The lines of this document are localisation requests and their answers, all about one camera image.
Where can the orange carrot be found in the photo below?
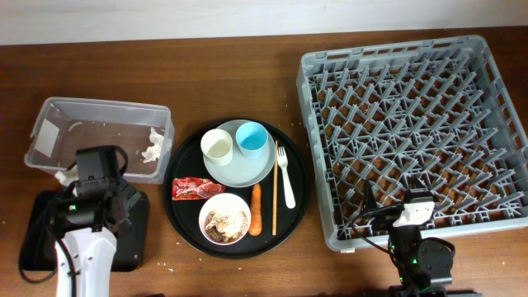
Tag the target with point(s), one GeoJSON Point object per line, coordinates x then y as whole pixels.
{"type": "Point", "coordinates": [255, 227]}

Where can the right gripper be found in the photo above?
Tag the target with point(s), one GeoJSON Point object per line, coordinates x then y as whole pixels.
{"type": "Point", "coordinates": [385, 216]}

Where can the light blue cup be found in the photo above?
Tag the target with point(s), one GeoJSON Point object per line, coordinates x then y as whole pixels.
{"type": "Point", "coordinates": [251, 138]}

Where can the pale green plate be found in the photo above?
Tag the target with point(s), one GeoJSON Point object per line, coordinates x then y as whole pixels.
{"type": "Point", "coordinates": [241, 171]}

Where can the grey dishwasher rack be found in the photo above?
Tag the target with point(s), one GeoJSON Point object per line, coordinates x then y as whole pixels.
{"type": "Point", "coordinates": [433, 110]}

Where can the clear plastic waste bin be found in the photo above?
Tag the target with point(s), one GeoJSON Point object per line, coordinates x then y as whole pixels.
{"type": "Point", "coordinates": [86, 123]}

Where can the black rectangular tray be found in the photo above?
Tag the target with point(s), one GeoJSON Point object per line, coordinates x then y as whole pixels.
{"type": "Point", "coordinates": [39, 253]}

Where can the white label on bin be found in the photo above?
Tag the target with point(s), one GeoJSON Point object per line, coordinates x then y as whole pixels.
{"type": "Point", "coordinates": [46, 137]}

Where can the red snack wrapper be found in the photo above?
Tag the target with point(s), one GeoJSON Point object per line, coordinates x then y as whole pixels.
{"type": "Point", "coordinates": [195, 188]}

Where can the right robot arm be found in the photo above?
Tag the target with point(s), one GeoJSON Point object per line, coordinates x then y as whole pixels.
{"type": "Point", "coordinates": [424, 264]}

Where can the white bowl with food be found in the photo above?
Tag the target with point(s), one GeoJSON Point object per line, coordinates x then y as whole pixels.
{"type": "Point", "coordinates": [224, 219]}

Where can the wooden chopstick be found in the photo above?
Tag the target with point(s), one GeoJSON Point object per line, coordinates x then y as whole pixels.
{"type": "Point", "coordinates": [274, 193]}

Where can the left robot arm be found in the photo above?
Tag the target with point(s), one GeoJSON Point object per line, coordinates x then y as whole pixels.
{"type": "Point", "coordinates": [85, 220]}

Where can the cream cup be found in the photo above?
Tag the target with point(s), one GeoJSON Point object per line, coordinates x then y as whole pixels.
{"type": "Point", "coordinates": [217, 146]}

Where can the round black serving tray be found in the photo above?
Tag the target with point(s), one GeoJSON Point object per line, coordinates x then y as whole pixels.
{"type": "Point", "coordinates": [184, 214]}

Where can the white plastic fork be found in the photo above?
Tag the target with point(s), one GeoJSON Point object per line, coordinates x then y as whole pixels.
{"type": "Point", "coordinates": [288, 191]}

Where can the white tissue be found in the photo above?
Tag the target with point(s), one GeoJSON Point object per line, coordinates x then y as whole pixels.
{"type": "Point", "coordinates": [153, 152]}

